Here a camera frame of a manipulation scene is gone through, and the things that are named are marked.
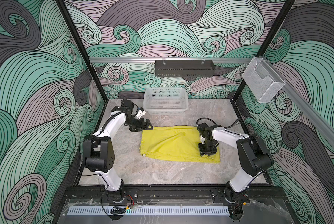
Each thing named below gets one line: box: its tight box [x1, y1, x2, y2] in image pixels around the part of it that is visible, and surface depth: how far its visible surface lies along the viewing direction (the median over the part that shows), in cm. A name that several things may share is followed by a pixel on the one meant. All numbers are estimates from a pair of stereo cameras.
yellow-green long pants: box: [139, 125, 221, 163], surface depth 91 cm
